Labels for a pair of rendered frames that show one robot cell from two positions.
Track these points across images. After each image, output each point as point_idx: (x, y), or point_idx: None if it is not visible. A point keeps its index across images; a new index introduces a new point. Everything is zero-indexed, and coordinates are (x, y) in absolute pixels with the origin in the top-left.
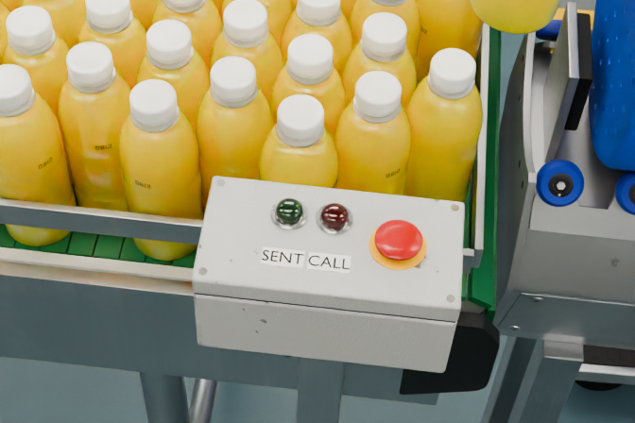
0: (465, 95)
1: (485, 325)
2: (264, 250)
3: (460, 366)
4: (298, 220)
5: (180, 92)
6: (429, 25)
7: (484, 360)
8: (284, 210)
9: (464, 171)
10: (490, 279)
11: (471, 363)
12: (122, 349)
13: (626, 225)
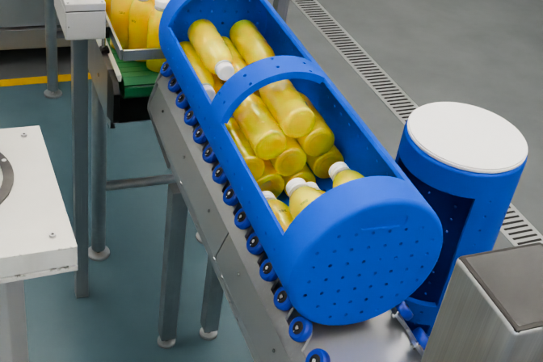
0: (157, 9)
1: (115, 83)
2: None
3: (111, 104)
4: None
5: None
6: None
7: (112, 103)
8: None
9: (153, 44)
10: (135, 83)
11: (111, 103)
12: (88, 56)
13: (169, 95)
